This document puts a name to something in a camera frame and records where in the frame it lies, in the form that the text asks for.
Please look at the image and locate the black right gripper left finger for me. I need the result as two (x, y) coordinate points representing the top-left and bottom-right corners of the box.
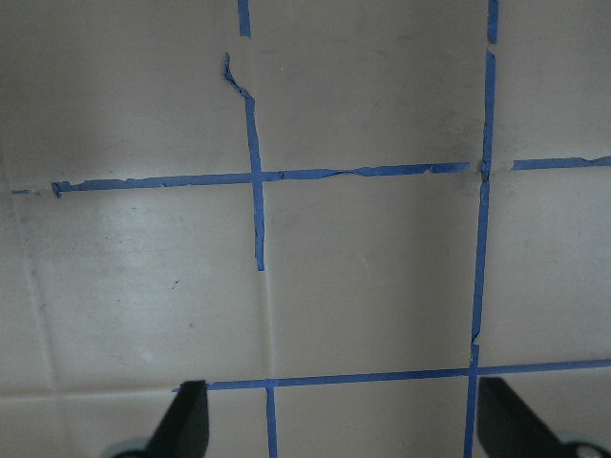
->
(144, 381), (209, 458)

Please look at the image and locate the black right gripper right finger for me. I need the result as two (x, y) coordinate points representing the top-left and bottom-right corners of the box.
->
(477, 377), (571, 458)

